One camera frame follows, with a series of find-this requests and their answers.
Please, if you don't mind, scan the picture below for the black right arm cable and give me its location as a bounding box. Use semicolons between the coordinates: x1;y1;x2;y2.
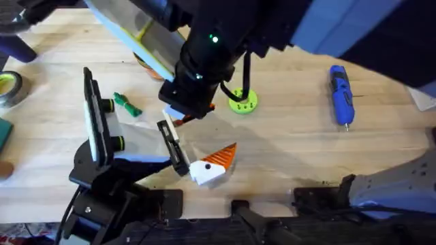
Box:
219;50;252;103

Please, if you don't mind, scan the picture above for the blue electric screwdriver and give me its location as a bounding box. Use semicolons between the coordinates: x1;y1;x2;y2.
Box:
328;65;356;132

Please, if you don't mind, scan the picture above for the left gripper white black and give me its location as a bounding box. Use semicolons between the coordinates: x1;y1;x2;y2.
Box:
69;103;238;189

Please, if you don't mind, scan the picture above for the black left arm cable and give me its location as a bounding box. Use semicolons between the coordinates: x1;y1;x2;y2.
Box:
55;185;82;245

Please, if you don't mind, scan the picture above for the green toy vegetable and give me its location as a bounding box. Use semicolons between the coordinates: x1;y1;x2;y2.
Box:
112;91;144;118

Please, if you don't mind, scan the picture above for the dark blue cylinder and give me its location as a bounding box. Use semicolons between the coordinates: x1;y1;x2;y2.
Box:
0;33;37;64

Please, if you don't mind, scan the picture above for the black rail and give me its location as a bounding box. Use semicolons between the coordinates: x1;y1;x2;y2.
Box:
112;189;436;245

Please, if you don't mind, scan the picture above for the dark green board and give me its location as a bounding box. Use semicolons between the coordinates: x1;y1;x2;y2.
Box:
0;117;14;152

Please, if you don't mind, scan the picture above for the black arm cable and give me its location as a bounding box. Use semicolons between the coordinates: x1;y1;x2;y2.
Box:
55;185;82;245
219;50;252;103

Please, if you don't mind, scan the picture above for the brown round disc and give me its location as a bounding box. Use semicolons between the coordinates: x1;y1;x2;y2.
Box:
0;161;15;180

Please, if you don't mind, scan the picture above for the pale box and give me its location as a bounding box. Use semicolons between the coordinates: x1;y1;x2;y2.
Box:
405;84;436;112

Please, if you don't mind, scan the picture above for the grey tape roll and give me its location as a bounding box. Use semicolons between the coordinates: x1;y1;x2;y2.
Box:
0;70;23;108

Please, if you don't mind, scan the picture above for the left wrist upright black plate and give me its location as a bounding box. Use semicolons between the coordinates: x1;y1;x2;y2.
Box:
82;67;125;168

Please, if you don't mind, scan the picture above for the green disc with holes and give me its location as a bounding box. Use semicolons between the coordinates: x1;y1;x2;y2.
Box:
228;87;259;115

